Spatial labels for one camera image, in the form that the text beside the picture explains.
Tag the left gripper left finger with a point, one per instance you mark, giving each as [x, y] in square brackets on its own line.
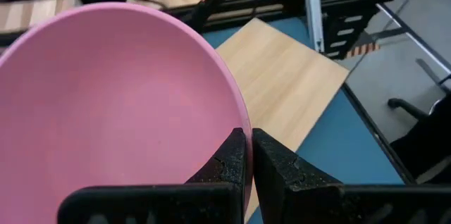
[229, 164]

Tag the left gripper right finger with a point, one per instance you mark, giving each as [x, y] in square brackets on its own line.
[275, 174]

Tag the pink plastic bowl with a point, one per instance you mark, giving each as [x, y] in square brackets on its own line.
[105, 111]

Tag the black office chair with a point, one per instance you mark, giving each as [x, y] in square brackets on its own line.
[423, 146]

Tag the black slotted base block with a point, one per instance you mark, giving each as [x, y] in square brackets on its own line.
[352, 23]

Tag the wooden shelf with black frame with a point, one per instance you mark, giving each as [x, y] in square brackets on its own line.
[282, 76]

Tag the black metal frame stand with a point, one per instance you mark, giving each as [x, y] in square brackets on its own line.
[380, 136]

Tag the white frame post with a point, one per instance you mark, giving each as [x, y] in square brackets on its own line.
[314, 12]

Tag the grey metal rail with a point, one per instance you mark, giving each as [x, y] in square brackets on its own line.
[415, 39]

